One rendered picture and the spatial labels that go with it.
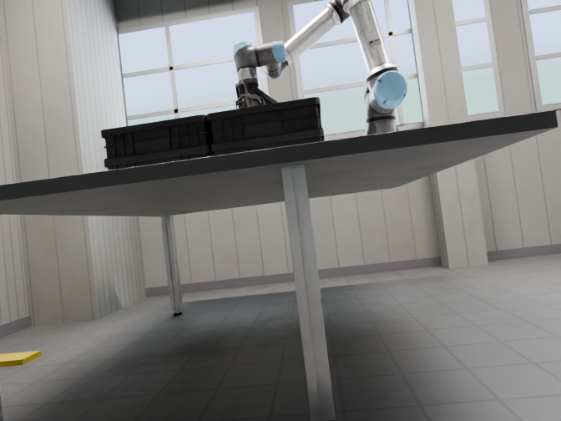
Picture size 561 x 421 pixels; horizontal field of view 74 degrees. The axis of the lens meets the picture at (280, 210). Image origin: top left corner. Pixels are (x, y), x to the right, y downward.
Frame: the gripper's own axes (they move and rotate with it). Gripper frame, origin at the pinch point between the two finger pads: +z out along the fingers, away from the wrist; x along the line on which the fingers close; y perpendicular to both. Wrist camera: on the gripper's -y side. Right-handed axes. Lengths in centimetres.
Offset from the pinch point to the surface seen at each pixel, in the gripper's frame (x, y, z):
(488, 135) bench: 71, -8, 27
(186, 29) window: -173, -72, -171
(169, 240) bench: -131, -11, 22
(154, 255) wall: -233, -35, 24
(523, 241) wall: -18, -267, 70
